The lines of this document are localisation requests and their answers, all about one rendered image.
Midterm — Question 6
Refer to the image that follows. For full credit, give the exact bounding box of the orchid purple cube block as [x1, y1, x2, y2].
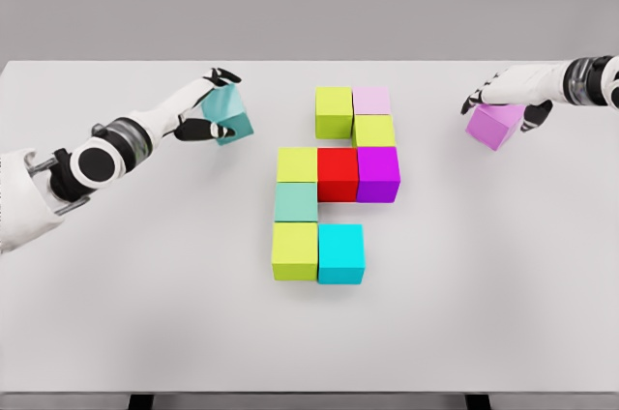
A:
[464, 103, 527, 153]

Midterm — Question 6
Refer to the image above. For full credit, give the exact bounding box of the yellow-green cube block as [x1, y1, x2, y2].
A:
[276, 147, 319, 185]
[351, 114, 398, 149]
[314, 86, 354, 140]
[271, 220, 320, 282]

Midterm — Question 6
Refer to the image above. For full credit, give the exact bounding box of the red cube block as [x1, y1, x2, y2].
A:
[316, 147, 360, 203]

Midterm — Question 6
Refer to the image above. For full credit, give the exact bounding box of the pale pink cube block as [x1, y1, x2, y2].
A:
[351, 86, 392, 117]

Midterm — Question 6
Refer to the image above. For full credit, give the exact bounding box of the mint green cube block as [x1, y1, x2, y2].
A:
[273, 181, 319, 224]

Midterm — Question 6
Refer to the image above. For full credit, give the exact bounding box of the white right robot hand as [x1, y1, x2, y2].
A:
[459, 67, 554, 133]

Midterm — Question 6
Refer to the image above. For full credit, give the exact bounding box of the vivid purple cube block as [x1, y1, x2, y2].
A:
[355, 146, 402, 204]

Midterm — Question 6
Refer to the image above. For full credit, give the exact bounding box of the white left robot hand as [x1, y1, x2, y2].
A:
[173, 67, 243, 142]

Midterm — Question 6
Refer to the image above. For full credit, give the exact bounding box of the bright cyan cube block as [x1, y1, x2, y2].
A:
[316, 222, 365, 285]

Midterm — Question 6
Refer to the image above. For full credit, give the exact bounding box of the teal cube block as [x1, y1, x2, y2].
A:
[200, 82, 255, 147]

